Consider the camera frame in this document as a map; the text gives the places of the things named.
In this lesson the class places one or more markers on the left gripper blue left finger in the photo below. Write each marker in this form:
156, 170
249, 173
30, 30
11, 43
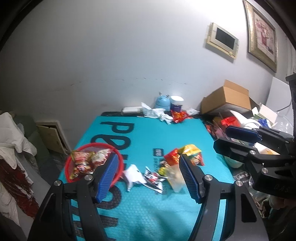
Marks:
104, 175

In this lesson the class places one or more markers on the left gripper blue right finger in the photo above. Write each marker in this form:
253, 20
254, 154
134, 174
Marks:
193, 176

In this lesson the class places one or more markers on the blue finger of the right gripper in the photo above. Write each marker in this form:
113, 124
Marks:
243, 134

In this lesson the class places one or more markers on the clear zip bag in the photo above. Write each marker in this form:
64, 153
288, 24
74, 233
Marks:
175, 178

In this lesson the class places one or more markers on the white wrapper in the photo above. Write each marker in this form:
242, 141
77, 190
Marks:
132, 176

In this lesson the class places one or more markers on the yellow snack packet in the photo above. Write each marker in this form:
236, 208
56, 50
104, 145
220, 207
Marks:
190, 150

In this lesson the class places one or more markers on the red gold snack packet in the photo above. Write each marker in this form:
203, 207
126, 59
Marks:
172, 158

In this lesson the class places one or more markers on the red spicy snack packet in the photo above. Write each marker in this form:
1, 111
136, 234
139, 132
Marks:
86, 162

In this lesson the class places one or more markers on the red plastic mesh basket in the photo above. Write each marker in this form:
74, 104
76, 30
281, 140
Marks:
95, 147

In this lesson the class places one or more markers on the black white red packet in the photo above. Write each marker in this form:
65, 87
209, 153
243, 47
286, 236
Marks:
153, 180

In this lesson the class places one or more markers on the person's right hand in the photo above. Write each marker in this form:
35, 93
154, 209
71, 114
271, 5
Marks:
278, 203

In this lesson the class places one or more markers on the red packet side pile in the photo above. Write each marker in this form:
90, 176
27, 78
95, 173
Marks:
230, 121

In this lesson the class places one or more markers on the brown cardboard box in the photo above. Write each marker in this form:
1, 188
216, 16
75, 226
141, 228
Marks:
230, 96

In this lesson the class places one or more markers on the red candy bag far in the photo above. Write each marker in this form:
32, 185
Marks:
179, 117

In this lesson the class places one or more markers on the white flat box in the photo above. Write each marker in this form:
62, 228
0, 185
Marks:
132, 110

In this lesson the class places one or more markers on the crumpled white plastic bag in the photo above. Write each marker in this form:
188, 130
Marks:
158, 113

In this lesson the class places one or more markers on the leaning cardboard sheet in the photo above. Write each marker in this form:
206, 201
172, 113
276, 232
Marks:
51, 139

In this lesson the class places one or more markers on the white lidded purple jar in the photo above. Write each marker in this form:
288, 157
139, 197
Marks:
176, 103

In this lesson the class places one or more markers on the blue deer humidifier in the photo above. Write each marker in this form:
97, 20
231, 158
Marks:
163, 101

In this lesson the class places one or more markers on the white quilted jacket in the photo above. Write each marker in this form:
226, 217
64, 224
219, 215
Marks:
16, 185

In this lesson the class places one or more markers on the gold framed picture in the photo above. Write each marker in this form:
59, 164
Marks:
262, 41

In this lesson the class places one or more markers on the cream framed wall panel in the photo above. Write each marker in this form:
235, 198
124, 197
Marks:
222, 40

